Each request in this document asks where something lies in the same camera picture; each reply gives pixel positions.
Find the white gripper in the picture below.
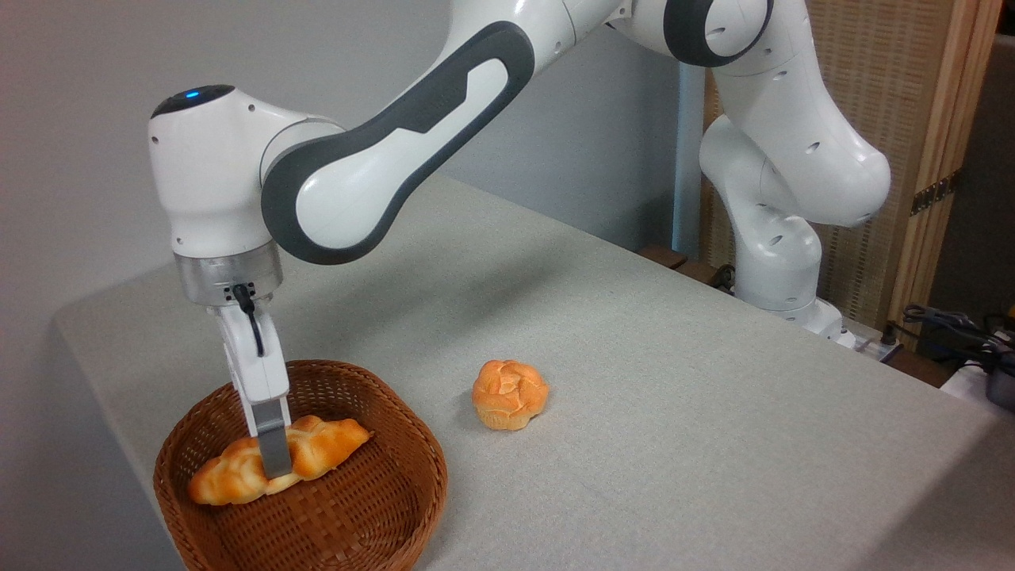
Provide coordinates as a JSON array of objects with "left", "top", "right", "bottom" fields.
[{"left": 208, "top": 303, "right": 297, "bottom": 480}]

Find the long braided bread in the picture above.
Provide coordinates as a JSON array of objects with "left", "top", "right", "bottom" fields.
[{"left": 188, "top": 414, "right": 372, "bottom": 506}]

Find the round orange bread roll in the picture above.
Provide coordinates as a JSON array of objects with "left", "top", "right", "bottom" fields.
[{"left": 472, "top": 359, "right": 550, "bottom": 432}]

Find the brown wicker basket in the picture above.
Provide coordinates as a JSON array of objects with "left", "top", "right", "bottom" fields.
[{"left": 153, "top": 359, "right": 449, "bottom": 571}]

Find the pale blue vertical pole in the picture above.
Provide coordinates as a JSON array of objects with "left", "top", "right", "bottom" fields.
[{"left": 672, "top": 59, "right": 708, "bottom": 259}]

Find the metal screen hinge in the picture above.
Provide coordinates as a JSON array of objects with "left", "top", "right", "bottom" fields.
[{"left": 910, "top": 170, "right": 963, "bottom": 217}]

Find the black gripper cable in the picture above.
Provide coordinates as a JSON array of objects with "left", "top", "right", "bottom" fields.
[{"left": 230, "top": 283, "right": 267, "bottom": 358}]

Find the black cable bundle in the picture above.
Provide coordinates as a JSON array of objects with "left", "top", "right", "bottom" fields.
[{"left": 902, "top": 303, "right": 1015, "bottom": 374}]

